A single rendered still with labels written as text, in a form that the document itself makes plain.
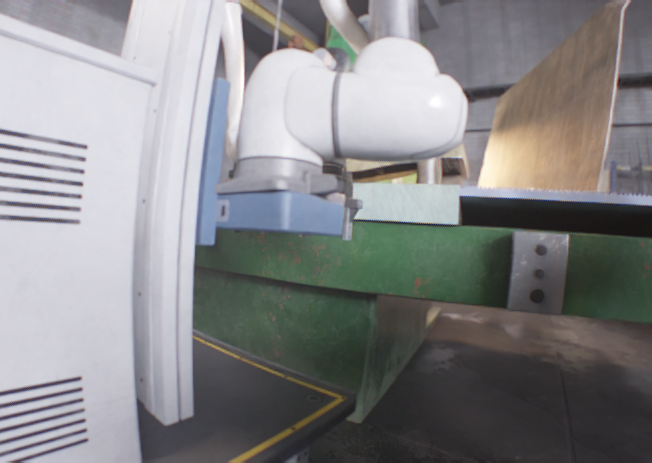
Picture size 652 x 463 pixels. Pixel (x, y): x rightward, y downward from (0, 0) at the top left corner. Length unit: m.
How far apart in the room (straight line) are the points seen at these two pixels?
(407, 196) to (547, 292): 0.46
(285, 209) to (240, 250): 0.81
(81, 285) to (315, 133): 0.39
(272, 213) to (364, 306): 0.70
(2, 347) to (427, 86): 0.62
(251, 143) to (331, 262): 0.61
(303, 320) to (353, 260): 0.32
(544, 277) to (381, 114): 0.59
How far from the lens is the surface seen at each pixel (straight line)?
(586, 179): 1.10
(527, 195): 0.97
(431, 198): 0.97
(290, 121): 0.54
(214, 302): 1.51
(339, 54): 1.90
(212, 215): 0.59
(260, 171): 0.53
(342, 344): 1.19
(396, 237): 1.00
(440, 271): 0.98
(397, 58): 0.58
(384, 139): 0.54
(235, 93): 1.22
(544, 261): 0.91
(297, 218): 0.50
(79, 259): 0.38
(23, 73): 0.39
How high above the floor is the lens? 0.66
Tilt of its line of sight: 1 degrees down
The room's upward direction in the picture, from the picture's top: 4 degrees clockwise
